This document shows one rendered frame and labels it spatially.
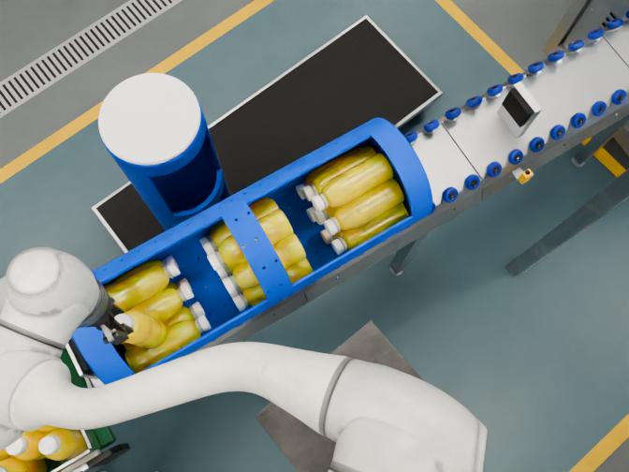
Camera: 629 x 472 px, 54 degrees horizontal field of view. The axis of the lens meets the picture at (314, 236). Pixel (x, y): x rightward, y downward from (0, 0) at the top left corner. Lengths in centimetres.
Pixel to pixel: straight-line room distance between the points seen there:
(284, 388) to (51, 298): 36
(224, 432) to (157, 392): 174
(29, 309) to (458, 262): 206
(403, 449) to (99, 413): 41
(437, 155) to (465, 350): 107
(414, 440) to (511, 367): 201
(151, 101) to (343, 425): 125
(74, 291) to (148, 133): 87
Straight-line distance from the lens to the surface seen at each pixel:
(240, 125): 272
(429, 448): 71
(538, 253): 248
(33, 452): 162
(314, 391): 75
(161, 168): 173
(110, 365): 143
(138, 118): 178
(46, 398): 93
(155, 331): 143
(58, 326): 97
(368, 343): 157
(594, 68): 212
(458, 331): 266
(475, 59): 316
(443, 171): 181
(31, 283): 93
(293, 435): 154
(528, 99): 180
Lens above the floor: 256
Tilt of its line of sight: 73 degrees down
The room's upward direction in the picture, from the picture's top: 3 degrees clockwise
